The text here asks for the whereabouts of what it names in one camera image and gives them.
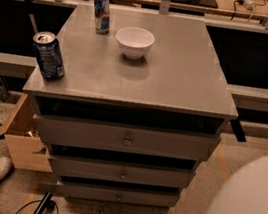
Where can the top grey drawer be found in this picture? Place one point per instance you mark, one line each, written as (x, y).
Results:
(116, 137)

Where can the wooden box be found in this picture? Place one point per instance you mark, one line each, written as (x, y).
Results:
(25, 147)

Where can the red bull can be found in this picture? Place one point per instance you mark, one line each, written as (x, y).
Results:
(102, 16)

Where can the middle grey drawer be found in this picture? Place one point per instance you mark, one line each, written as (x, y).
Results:
(116, 172)

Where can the white bowl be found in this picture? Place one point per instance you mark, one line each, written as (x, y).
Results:
(134, 42)

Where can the grey drawer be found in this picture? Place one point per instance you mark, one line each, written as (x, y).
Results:
(116, 172)
(138, 197)
(116, 137)

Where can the bottom grey drawer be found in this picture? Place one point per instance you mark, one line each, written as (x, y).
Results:
(138, 197)

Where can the blue pepsi can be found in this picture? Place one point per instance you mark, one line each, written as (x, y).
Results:
(47, 50)

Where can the grey drawer cabinet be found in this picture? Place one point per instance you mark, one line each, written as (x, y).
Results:
(177, 86)

